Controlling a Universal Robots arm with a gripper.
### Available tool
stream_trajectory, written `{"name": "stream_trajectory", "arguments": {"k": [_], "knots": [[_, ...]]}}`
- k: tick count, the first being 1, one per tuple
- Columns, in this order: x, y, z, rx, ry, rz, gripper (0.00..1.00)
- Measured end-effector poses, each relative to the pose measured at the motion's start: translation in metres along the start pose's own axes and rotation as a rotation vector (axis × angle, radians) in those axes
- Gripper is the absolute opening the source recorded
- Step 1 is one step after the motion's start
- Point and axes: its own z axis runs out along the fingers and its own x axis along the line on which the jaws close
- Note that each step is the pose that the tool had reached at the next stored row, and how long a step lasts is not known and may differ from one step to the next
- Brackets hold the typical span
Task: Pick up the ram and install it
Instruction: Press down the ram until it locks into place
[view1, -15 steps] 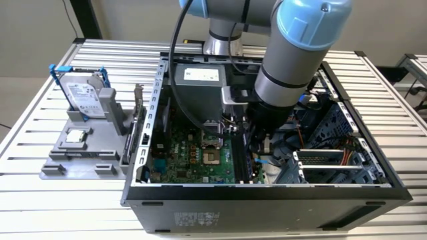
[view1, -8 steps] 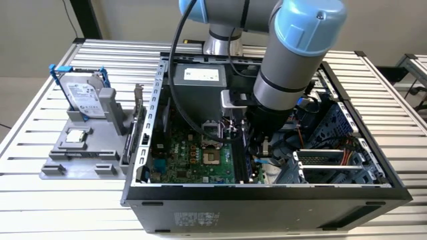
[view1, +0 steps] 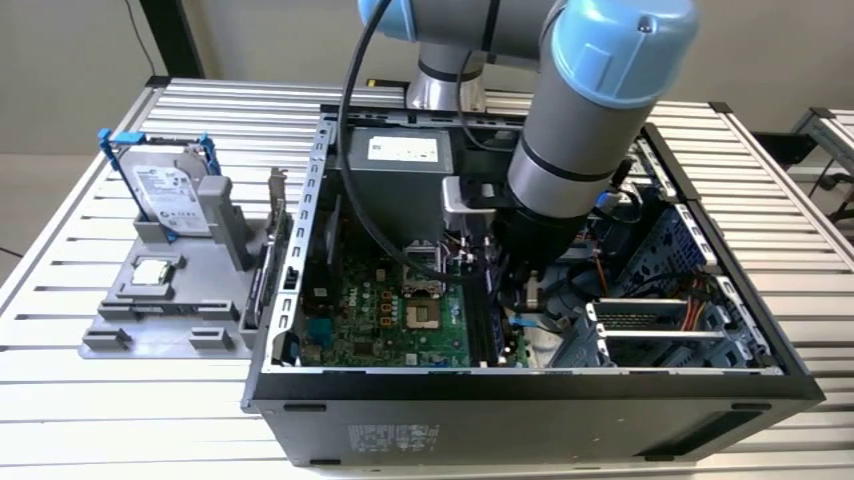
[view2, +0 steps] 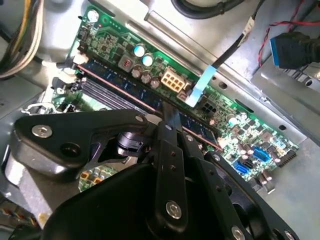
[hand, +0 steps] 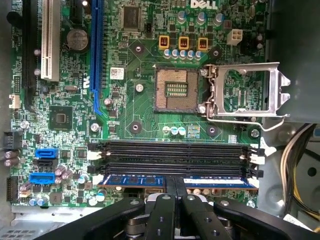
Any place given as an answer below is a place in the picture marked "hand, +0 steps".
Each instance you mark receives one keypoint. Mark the RAM stick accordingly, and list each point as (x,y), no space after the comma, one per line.
(130,181)

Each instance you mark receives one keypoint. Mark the black open PC case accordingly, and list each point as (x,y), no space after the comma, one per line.
(271,197)

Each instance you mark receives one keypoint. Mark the black controller chip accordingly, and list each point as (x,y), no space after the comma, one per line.
(131,17)

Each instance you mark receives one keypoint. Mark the black SATA connector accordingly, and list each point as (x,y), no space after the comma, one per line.
(47,163)

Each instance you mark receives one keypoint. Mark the white PCI expansion slot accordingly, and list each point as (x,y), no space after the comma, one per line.
(50,37)

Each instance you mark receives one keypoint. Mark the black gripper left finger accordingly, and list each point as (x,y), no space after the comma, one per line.
(161,220)

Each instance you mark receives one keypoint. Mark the black square chipset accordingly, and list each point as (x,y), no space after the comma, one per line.
(60,117)

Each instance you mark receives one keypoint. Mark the blue SATA connector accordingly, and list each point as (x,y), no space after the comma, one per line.
(42,178)
(47,153)

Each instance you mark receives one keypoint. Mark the CPU socket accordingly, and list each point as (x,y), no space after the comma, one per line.
(162,95)

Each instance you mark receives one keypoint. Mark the black front panel connector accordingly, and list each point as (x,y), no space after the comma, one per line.
(12,140)

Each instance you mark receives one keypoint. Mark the yellow copper coil inductor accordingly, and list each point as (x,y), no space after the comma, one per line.
(164,42)
(184,43)
(202,44)

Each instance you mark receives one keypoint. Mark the white four pin power connector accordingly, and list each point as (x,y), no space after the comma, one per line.
(235,37)

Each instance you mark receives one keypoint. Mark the blue PCIe expansion slot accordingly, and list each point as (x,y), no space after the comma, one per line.
(97,50)

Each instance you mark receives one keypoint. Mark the RAM slot black clips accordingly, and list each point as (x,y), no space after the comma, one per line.
(175,166)
(175,145)

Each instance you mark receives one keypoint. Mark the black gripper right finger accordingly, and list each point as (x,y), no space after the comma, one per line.
(205,220)

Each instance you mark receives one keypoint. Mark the round coin cell battery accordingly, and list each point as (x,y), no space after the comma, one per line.
(77,39)

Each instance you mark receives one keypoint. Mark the black expansion slot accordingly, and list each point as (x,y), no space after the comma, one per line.
(29,50)

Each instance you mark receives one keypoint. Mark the green Dell motherboard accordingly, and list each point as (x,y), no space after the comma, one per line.
(150,125)

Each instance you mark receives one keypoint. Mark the metal socket cover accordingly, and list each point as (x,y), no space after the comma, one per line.
(272,75)

